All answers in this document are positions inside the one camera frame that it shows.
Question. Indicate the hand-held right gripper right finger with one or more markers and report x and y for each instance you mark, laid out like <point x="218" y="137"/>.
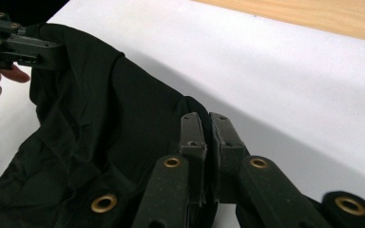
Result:
<point x="226" y="148"/>

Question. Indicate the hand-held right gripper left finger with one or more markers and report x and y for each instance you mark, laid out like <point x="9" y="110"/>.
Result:
<point x="194" y="133"/>

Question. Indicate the black pants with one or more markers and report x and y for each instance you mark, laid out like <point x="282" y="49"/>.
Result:
<point x="107" y="126"/>

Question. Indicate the white board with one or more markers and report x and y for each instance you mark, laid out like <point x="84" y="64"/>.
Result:
<point x="266" y="79"/>

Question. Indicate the wooden table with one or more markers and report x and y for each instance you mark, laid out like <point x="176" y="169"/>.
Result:
<point x="313" y="15"/>

